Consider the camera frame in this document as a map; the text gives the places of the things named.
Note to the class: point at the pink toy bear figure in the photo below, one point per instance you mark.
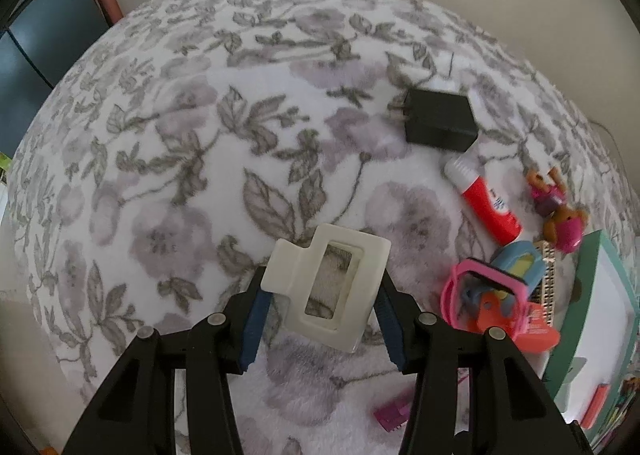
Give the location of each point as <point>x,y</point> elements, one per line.
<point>557,215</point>

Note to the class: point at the black and gold patterned strip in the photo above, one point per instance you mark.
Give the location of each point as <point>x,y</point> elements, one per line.
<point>546,280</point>

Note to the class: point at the floral blanket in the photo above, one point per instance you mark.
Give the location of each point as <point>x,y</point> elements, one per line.
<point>200,135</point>

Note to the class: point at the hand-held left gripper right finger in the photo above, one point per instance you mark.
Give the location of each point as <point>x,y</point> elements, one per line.
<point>391,330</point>

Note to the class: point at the black power adapter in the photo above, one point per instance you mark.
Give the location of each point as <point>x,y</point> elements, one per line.
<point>440,120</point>

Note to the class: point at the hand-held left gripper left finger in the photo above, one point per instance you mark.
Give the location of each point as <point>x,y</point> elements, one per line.
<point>252,330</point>

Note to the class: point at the dark cabinet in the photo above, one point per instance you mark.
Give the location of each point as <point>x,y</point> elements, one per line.
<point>45,35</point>

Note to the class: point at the pink smart watch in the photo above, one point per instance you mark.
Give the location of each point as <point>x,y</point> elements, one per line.
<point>452,297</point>

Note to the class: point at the red and white glue stick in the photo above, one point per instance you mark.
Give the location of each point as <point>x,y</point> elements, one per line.
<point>485,200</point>

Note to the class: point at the cream rectangular hair claw clip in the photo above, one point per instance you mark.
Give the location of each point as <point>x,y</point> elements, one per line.
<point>295,275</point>

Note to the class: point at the green framed drawing board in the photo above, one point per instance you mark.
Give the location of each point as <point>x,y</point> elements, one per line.
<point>600,335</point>

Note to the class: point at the small orange stick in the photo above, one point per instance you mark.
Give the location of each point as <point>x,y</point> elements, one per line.
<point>595,405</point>

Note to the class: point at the purple plastic comb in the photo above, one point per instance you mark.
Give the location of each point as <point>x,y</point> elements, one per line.
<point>392,415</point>

